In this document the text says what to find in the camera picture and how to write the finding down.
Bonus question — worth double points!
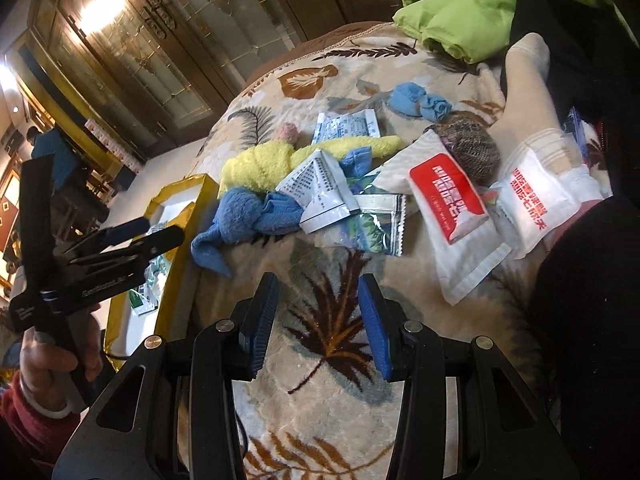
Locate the white packet red label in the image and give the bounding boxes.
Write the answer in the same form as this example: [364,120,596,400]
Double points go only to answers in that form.
[372,130,513,307]

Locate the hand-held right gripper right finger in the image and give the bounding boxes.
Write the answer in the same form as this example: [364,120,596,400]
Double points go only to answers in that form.
[358,274,581,480]

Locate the wooden glass door cabinet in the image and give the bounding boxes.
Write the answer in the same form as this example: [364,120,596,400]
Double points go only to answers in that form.
[5,0,401,163]

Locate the light blue baby sock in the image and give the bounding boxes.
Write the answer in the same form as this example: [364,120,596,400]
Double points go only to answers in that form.
[390,82,426,119]
[420,95,454,122]

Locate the person's left hand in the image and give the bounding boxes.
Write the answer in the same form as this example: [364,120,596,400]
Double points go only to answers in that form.
[19,310,103,408]

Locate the green jacket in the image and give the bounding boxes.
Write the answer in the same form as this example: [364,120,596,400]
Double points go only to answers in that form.
[392,0,621,66]

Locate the green white foil packet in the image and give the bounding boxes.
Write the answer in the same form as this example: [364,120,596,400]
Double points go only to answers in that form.
[345,192,408,257]

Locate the yellow cardboard box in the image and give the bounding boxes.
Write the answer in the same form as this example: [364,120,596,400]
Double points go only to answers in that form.
[102,174,221,361]

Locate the person's black pants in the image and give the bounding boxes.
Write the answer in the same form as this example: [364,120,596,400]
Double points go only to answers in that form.
[527,195,640,480]

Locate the small blue cloth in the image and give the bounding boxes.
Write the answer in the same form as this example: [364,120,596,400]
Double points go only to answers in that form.
[340,147,375,181]

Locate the black garment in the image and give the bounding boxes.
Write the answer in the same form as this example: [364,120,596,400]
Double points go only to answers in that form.
[510,0,640,128]

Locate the white dark-print desiccant packet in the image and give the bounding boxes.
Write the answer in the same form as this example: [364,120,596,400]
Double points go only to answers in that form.
[275,149,358,235]

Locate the pink plush piece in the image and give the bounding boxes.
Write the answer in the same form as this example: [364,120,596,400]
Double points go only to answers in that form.
[272,121,301,148]

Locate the white packet red print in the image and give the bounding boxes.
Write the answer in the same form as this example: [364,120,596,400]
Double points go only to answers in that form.
[492,140,606,261]

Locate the leaf print blanket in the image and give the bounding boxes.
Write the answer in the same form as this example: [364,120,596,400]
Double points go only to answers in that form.
[105,22,616,480]

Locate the white blue-print desiccant packet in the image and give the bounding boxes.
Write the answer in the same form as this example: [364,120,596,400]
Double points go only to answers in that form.
[312,109,382,147]

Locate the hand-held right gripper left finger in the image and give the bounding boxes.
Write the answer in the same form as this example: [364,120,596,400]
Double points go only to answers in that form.
[52,273,281,480]

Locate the blue white small packet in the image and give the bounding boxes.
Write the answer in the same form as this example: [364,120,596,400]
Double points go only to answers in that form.
[562,107,590,150]

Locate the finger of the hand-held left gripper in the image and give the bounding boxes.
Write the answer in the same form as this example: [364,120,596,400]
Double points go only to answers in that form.
[65,225,186,275]
[55,216,151,257]

